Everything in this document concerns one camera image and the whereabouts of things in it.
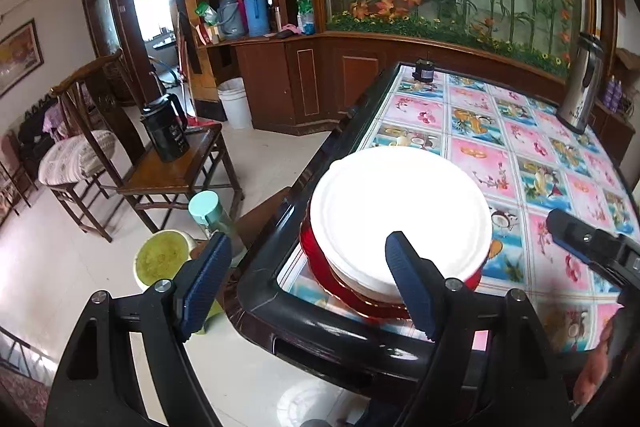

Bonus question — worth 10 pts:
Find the bottle with green lid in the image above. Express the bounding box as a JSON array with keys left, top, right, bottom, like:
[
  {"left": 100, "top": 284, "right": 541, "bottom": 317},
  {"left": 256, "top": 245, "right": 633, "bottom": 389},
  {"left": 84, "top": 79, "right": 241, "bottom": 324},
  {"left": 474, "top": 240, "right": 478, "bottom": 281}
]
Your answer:
[{"left": 188, "top": 190, "right": 246, "bottom": 258}]

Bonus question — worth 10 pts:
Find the low wooden cabinet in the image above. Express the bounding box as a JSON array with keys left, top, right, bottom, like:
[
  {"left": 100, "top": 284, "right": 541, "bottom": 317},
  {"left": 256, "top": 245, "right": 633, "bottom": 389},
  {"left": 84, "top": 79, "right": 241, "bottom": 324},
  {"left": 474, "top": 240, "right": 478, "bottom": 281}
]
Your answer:
[{"left": 197, "top": 32, "right": 571, "bottom": 138}]

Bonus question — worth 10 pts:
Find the white bin with green contents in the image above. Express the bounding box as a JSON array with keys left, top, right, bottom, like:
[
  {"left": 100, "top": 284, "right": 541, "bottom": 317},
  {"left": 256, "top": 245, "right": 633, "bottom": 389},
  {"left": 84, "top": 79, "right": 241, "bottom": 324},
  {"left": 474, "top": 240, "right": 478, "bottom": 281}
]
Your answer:
[{"left": 132, "top": 229, "right": 198, "bottom": 293}]

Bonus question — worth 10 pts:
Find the cardboard box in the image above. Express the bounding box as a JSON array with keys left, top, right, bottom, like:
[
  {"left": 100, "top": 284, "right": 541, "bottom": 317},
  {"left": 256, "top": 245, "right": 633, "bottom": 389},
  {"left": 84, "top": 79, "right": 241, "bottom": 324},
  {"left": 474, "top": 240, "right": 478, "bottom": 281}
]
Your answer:
[{"left": 615, "top": 48, "right": 640, "bottom": 72}]

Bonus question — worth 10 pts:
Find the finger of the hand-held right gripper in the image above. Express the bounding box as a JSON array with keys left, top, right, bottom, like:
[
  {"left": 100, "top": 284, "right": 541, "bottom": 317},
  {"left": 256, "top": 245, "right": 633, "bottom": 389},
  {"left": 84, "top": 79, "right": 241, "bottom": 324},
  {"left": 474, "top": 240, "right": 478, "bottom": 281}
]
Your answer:
[{"left": 547, "top": 208, "right": 640, "bottom": 280}]

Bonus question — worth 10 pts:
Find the person's right hand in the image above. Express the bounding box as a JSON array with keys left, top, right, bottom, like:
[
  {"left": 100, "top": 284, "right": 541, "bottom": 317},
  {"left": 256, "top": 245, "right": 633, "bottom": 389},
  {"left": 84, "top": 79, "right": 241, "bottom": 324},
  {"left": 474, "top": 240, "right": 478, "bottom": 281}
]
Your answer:
[{"left": 574, "top": 314, "right": 618, "bottom": 408}]

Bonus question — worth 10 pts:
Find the patterned chair cushion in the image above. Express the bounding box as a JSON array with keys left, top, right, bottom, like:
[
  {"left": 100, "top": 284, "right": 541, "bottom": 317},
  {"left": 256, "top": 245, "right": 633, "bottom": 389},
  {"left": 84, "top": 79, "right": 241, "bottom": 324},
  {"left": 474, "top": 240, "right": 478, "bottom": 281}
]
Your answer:
[{"left": 39, "top": 129, "right": 117, "bottom": 185}]

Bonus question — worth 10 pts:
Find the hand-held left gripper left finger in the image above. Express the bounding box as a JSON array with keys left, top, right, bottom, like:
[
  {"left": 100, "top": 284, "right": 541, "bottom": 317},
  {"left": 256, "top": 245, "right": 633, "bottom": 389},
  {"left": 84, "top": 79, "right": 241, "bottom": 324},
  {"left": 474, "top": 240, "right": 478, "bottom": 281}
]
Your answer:
[{"left": 45, "top": 232, "right": 232, "bottom": 427}]

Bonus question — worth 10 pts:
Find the stainless steel thermos jug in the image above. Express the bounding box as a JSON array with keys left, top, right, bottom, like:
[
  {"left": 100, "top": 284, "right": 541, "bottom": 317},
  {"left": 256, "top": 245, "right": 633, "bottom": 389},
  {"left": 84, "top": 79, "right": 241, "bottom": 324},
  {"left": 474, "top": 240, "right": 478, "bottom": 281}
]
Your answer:
[{"left": 556, "top": 32, "right": 606, "bottom": 135}]

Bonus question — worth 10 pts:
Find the white plastic bucket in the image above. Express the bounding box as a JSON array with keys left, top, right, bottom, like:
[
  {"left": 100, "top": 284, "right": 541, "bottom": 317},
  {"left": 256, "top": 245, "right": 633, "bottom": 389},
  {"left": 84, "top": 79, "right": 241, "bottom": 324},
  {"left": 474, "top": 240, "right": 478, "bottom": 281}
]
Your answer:
[{"left": 217, "top": 78, "right": 253, "bottom": 129}]

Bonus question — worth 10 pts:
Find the wooden side table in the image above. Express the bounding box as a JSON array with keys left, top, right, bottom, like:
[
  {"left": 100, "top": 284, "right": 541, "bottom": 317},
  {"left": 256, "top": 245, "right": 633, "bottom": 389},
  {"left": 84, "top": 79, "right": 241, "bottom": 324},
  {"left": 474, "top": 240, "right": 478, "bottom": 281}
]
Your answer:
[{"left": 117, "top": 123, "right": 246, "bottom": 233}]

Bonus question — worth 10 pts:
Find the blue thermos flask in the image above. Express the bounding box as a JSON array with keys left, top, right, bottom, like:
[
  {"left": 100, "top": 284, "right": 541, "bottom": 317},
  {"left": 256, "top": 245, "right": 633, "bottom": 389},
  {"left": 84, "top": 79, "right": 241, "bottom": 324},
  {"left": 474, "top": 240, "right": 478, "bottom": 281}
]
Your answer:
[{"left": 243, "top": 0, "right": 268, "bottom": 36}]

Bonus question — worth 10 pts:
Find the red plate with round sticker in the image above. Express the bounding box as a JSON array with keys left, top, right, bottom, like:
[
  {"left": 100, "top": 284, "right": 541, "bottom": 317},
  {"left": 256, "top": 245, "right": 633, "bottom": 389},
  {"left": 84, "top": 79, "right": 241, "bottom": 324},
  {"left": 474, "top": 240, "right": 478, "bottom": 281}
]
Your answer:
[{"left": 299, "top": 207, "right": 487, "bottom": 308}]

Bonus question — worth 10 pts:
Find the black table frame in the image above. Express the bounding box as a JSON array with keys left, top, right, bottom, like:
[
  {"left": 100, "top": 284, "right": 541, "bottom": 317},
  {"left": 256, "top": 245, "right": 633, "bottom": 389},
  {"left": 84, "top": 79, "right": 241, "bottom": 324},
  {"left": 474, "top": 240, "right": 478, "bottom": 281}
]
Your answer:
[{"left": 224, "top": 62, "right": 640, "bottom": 403}]

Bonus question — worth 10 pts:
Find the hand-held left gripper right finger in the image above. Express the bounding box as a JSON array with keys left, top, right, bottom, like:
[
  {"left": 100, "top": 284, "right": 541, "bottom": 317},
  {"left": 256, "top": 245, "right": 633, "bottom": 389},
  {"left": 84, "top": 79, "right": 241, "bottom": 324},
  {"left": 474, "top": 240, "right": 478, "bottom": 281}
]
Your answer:
[{"left": 385, "top": 232, "right": 573, "bottom": 427}]

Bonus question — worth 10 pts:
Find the green white packet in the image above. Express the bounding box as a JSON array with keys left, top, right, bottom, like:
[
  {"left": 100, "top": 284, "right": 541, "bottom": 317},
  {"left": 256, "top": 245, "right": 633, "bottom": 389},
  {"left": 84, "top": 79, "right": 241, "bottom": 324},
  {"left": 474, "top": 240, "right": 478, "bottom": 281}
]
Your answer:
[{"left": 297, "top": 0, "right": 316, "bottom": 35}]

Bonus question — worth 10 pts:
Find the small black electric motor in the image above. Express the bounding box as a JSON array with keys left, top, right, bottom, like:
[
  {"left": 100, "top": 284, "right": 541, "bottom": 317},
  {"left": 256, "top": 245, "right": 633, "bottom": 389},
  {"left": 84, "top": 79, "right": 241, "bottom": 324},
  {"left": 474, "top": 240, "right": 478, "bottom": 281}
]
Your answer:
[{"left": 411, "top": 57, "right": 436, "bottom": 82}]

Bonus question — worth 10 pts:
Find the black electric kettle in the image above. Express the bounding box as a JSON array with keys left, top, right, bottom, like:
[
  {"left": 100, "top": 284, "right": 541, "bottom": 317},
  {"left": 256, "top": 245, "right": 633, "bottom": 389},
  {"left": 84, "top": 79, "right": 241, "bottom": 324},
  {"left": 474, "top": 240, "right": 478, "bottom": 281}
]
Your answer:
[{"left": 139, "top": 93, "right": 191, "bottom": 162}]

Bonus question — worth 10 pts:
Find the white foam bowl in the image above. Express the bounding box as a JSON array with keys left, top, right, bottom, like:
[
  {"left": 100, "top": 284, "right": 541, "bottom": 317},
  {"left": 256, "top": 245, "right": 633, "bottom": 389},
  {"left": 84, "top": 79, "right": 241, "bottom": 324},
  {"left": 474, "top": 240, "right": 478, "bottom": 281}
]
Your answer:
[
  {"left": 322, "top": 252, "right": 416, "bottom": 304},
  {"left": 310, "top": 147, "right": 493, "bottom": 300}
]

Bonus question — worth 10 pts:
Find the wooden chair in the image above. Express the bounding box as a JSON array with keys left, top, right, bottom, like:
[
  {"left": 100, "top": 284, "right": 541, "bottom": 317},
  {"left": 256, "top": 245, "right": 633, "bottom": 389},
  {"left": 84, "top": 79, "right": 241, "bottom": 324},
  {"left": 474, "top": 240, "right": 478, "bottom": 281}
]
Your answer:
[{"left": 50, "top": 49, "right": 151, "bottom": 243}]

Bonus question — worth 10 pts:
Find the framed wall picture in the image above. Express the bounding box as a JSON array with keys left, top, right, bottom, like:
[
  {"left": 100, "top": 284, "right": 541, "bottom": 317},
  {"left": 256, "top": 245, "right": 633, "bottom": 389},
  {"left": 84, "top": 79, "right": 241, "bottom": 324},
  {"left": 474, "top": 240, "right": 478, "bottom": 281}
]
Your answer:
[{"left": 0, "top": 19, "right": 45, "bottom": 98}]

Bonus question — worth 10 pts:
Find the red plastic plate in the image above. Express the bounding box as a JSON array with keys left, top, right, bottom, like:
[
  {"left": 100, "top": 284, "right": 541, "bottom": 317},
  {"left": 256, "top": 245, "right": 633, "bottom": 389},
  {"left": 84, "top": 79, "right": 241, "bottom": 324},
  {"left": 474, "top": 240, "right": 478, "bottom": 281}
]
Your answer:
[{"left": 312, "top": 267, "right": 416, "bottom": 320}]

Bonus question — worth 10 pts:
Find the printed fruit tablecloth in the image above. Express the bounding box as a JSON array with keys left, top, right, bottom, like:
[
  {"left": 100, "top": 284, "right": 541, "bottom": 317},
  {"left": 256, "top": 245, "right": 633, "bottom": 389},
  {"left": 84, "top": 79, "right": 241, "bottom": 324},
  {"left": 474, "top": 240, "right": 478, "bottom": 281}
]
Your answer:
[{"left": 277, "top": 67, "right": 640, "bottom": 358}]

